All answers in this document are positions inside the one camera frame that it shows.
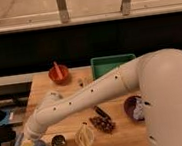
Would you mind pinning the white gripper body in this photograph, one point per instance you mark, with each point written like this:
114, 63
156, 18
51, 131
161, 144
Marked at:
33, 130

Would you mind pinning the yellow sponge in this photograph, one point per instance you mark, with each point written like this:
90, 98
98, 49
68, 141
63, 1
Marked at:
27, 143

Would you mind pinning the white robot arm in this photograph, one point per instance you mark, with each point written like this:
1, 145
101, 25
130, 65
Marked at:
158, 77

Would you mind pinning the small dark metal cup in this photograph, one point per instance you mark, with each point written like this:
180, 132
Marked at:
58, 140

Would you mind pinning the orange bowl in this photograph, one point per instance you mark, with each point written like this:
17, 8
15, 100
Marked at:
55, 78

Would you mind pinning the orange spatula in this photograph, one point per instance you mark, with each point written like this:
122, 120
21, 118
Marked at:
59, 73

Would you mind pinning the dark brown stick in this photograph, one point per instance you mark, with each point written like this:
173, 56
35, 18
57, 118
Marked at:
101, 112

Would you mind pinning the brown pinecone cluster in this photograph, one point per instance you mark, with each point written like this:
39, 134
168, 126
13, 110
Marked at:
103, 124

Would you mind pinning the green plastic bin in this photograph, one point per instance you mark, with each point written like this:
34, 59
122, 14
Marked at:
102, 65

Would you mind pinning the crumpled white foil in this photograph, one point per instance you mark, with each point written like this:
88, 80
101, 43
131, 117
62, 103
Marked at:
139, 110

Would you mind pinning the left metal frame post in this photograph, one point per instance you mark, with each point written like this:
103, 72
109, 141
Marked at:
63, 11

